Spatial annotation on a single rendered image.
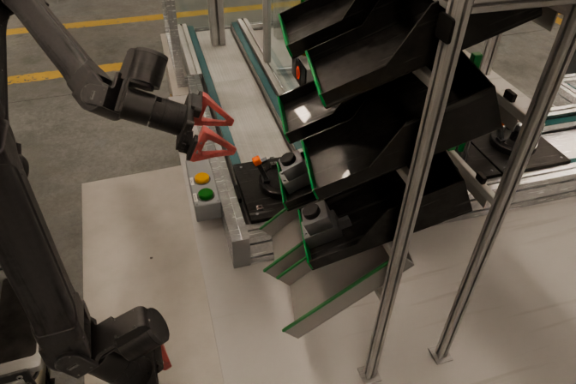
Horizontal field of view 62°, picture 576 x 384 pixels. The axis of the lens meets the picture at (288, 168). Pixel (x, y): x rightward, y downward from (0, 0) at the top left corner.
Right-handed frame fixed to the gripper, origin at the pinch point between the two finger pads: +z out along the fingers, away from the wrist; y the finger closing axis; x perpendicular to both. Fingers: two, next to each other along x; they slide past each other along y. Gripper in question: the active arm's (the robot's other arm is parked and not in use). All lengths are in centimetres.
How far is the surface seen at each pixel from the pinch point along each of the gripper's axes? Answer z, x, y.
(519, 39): 307, 1, 328
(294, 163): 13.2, 0.4, -2.3
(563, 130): 122, -11, 52
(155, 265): 0, 51, 11
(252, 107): 24, 32, 77
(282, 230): 22.4, 23.5, 4.8
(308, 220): 13.9, 1.3, -17.1
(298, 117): 9.9, -8.7, -1.4
